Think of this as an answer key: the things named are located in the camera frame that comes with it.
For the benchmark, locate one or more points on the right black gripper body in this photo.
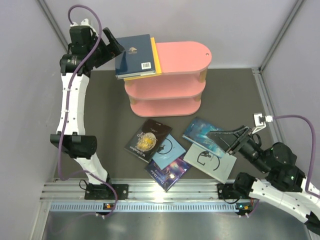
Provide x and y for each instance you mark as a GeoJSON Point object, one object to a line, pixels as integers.
{"type": "Point", "coordinates": [246, 146]}

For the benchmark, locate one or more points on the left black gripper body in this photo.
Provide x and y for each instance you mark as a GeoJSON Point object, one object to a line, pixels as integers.
{"type": "Point", "coordinates": [101, 54]}

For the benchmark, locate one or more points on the navy blue book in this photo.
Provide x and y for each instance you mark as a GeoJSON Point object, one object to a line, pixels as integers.
{"type": "Point", "coordinates": [137, 59]}

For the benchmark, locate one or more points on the teal ocean cover book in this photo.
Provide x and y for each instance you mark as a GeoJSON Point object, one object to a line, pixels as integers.
{"type": "Point", "coordinates": [196, 133]}

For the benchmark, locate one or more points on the yellow book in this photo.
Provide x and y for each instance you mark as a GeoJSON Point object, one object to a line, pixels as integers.
{"type": "Point", "coordinates": [158, 70]}

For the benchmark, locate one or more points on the light blue cat book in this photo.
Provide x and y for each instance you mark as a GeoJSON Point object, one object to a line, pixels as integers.
{"type": "Point", "coordinates": [168, 152]}

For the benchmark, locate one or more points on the black moon cover book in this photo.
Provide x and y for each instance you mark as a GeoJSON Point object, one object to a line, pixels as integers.
{"type": "Point", "coordinates": [147, 140]}

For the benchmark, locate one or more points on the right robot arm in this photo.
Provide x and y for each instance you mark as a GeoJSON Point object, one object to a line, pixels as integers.
{"type": "Point", "coordinates": [286, 182]}

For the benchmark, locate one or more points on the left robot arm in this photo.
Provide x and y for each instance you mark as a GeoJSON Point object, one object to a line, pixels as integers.
{"type": "Point", "coordinates": [88, 50]}

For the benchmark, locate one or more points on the grey white book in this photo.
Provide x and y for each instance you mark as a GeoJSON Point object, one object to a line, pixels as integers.
{"type": "Point", "coordinates": [217, 165]}

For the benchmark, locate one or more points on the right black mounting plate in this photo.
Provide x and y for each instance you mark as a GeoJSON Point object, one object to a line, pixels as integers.
{"type": "Point", "coordinates": [226, 192]}

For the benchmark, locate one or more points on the black mounting plate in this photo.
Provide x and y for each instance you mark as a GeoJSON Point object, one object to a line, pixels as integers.
{"type": "Point", "coordinates": [103, 192]}
{"type": "Point", "coordinates": [226, 192]}

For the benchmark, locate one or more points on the pink three-tier shelf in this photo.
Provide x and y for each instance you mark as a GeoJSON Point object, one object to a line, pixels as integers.
{"type": "Point", "coordinates": [178, 90]}

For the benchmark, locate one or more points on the purple Robinson Crusoe book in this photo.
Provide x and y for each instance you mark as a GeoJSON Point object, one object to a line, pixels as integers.
{"type": "Point", "coordinates": [168, 176]}

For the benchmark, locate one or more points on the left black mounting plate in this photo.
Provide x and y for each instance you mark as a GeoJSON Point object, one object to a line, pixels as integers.
{"type": "Point", "coordinates": [103, 192]}

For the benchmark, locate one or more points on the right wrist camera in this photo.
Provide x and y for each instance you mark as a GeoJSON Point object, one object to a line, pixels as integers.
{"type": "Point", "coordinates": [260, 122]}

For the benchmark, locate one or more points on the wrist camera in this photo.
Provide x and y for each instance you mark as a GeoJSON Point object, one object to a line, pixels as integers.
{"type": "Point", "coordinates": [84, 22]}
{"type": "Point", "coordinates": [260, 122]}

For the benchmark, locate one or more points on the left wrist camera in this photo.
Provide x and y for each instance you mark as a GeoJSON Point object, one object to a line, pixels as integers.
{"type": "Point", "coordinates": [84, 22]}

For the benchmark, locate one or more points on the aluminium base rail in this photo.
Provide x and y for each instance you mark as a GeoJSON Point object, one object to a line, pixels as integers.
{"type": "Point", "coordinates": [142, 195]}

